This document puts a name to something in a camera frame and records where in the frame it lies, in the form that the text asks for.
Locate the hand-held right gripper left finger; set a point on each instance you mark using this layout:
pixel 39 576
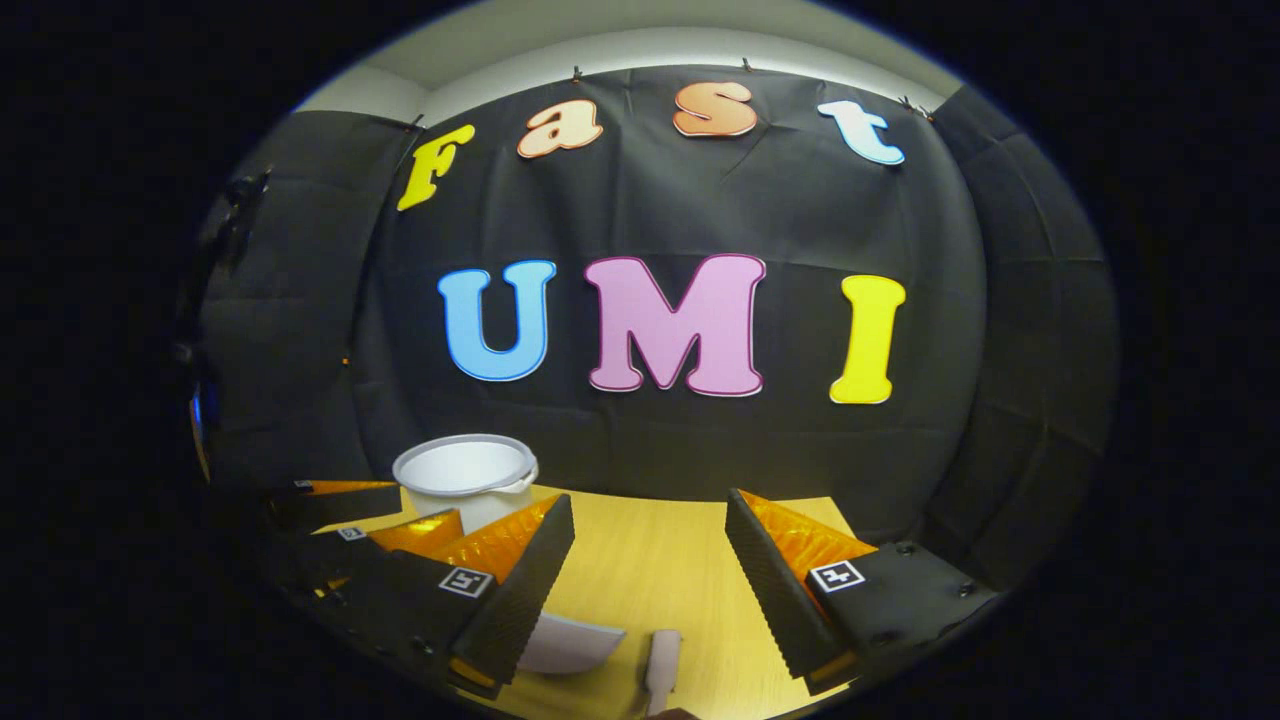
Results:
pixel 520 600

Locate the black quilted partition panel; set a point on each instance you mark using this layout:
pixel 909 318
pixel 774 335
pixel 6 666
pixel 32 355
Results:
pixel 290 330
pixel 1040 350

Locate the wooden desktop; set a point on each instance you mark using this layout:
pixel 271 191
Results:
pixel 650 570

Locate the white ribbed garbage bin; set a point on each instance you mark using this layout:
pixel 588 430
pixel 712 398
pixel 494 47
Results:
pixel 465 470

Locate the pale pink small broom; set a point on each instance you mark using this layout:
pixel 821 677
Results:
pixel 663 660

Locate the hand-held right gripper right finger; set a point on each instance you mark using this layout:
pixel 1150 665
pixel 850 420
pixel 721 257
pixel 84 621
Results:
pixel 775 600

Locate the pale pink dustpan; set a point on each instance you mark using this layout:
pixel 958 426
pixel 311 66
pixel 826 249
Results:
pixel 575 645

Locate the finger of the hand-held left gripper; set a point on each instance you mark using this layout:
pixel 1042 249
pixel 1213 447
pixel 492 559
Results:
pixel 340 505
pixel 425 530

